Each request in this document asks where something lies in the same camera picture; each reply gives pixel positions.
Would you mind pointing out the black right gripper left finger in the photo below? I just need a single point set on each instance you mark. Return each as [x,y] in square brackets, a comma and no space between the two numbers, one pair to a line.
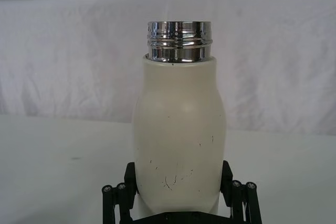
[123,197]

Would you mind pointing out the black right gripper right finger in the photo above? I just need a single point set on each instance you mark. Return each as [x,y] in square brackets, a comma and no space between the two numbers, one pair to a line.
[236,197]

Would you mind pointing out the cream vacuum bottle steel neck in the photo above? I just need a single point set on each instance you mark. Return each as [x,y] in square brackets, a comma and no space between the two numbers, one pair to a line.
[179,119]

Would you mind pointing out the white table cloth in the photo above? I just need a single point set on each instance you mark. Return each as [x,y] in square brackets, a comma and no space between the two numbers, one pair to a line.
[65,169]

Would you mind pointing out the white curtain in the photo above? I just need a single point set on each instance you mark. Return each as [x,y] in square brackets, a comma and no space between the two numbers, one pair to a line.
[65,56]

